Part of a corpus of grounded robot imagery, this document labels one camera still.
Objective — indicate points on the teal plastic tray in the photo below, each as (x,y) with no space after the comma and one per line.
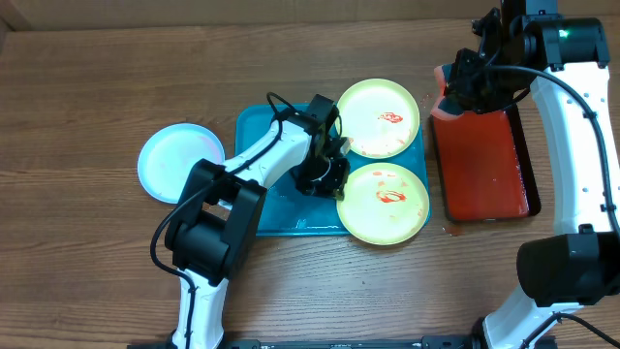
(288,213)

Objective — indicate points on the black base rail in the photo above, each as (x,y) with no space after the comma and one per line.
(426,342)

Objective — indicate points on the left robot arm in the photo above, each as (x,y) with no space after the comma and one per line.
(216,219)

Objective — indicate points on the red sponge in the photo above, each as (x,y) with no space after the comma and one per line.
(444,108)

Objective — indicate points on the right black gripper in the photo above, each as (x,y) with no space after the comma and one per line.
(461,90)

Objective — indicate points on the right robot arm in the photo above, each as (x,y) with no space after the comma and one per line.
(527,48)

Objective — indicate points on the light blue plate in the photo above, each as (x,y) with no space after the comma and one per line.
(167,158)

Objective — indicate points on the yellow-green plate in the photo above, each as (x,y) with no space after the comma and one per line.
(384,204)
(379,117)

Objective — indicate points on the black tray red liquid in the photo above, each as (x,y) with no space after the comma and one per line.
(484,164)

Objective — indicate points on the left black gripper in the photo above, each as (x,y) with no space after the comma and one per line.
(332,187)

